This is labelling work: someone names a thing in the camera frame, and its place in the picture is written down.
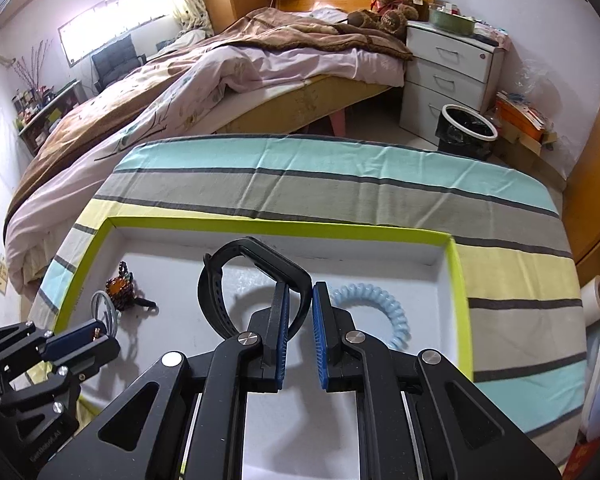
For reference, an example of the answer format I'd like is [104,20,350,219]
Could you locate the brown teddy bear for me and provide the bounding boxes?
[347,0,431,36]

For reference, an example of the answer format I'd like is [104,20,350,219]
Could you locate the white paper roll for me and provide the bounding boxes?
[580,275,600,323]

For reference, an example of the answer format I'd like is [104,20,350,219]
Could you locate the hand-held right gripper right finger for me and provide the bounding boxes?
[311,281,563,480]

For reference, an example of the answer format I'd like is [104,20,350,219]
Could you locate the orange box of books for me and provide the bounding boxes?
[495,91,556,153]

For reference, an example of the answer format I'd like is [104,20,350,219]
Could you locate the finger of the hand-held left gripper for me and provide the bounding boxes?
[0,321,107,366]
[0,336,121,408]

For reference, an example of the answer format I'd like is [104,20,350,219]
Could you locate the lime green box tray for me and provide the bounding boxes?
[55,216,476,480]

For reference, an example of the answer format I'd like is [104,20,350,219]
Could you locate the brown plush blanket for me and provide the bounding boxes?
[10,7,413,221]

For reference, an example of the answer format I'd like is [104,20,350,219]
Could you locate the green basin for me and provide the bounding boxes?
[428,7,476,36]

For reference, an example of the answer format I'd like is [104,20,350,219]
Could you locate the black trash bin white rim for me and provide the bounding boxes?
[436,104,499,161]

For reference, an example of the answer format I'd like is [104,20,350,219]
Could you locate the wooden closet doors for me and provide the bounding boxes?
[562,45,600,276]

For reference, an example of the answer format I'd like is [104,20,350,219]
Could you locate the grey hair tie gold charm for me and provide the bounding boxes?
[91,290,120,337]

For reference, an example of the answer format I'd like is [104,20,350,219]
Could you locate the dried branches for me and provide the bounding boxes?
[7,40,51,96]

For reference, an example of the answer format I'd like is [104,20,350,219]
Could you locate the white drawer nightstand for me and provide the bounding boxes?
[399,20,506,148]

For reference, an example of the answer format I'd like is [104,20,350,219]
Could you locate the cluttered shelf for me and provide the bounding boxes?
[12,80,86,156]

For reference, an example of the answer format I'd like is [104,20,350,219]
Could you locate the dark beaded bracelet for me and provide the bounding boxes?
[105,261,157,316]

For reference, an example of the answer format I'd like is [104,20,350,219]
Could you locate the black smart band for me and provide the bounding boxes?
[197,236,313,341]

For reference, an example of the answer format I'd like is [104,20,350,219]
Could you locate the bright window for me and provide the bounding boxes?
[57,0,176,68]

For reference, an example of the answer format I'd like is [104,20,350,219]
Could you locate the light blue coil hair tie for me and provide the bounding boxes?
[327,283,408,351]

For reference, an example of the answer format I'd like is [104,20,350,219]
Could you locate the pink floral duvet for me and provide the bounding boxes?
[5,42,406,293]

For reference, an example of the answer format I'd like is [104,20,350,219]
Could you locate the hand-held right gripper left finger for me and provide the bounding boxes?
[37,282,288,480]

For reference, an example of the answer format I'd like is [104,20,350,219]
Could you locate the dark office chair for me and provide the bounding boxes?
[91,35,147,93]

